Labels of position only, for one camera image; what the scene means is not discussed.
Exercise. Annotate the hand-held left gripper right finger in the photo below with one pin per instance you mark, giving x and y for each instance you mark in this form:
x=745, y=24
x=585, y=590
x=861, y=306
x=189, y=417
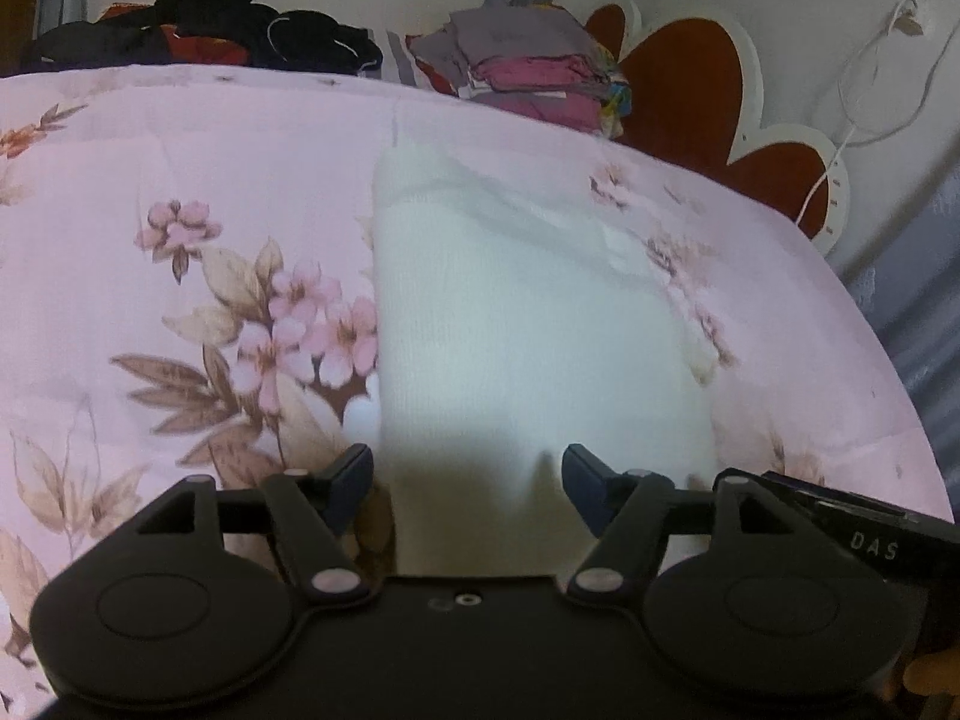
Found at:
x=589, y=487

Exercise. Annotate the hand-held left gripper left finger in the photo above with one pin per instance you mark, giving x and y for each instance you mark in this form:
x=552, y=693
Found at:
x=349, y=484

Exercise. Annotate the white towel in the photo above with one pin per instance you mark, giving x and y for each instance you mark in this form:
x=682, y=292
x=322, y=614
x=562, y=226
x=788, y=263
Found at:
x=510, y=315

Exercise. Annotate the stack of folded clothes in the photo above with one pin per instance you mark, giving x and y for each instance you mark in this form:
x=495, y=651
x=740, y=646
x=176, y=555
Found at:
x=525, y=60

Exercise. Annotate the pile of dark clothes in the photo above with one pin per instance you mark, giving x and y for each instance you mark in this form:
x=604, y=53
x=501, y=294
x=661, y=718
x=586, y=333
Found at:
x=300, y=34

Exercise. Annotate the grey patterned cloth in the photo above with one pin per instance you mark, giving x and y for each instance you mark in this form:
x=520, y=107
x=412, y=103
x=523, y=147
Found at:
x=907, y=292

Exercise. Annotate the pink floral bedsheet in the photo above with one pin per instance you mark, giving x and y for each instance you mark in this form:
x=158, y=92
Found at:
x=150, y=165

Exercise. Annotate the heart-shaped brown headboard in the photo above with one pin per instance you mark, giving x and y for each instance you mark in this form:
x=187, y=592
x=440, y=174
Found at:
x=697, y=82

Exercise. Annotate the striped cloth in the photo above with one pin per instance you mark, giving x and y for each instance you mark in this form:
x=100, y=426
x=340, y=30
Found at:
x=405, y=60

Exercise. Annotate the red orange garment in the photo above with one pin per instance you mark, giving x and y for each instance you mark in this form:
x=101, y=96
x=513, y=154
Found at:
x=206, y=49

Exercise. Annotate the brown wooden door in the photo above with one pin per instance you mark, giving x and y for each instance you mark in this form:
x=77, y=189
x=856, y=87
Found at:
x=19, y=0

